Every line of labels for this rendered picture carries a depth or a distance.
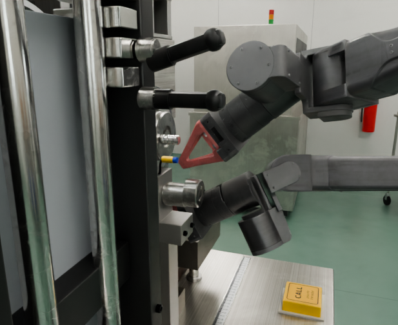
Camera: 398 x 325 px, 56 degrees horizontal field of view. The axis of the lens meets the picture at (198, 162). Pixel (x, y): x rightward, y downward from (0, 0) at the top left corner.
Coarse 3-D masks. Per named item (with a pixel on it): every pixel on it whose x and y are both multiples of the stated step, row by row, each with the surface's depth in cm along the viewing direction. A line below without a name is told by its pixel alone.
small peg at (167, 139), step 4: (164, 136) 54; (168, 136) 54; (172, 136) 54; (176, 136) 54; (160, 140) 54; (164, 140) 54; (168, 140) 54; (172, 140) 54; (176, 140) 53; (180, 140) 54; (176, 144) 54
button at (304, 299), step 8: (288, 288) 75; (296, 288) 75; (304, 288) 75; (312, 288) 75; (320, 288) 75; (288, 296) 72; (296, 296) 72; (304, 296) 72; (312, 296) 72; (320, 296) 72; (288, 304) 71; (296, 304) 70; (304, 304) 70; (312, 304) 70; (320, 304) 70; (296, 312) 71; (304, 312) 70; (312, 312) 70; (320, 312) 69
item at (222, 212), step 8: (208, 192) 62; (216, 192) 61; (208, 200) 61; (216, 200) 60; (184, 208) 60; (192, 208) 62; (200, 208) 62; (208, 208) 61; (216, 208) 60; (224, 208) 60; (200, 216) 62; (208, 216) 61; (216, 216) 61; (224, 216) 61; (200, 224) 62; (208, 224) 63; (192, 232) 60; (200, 232) 61
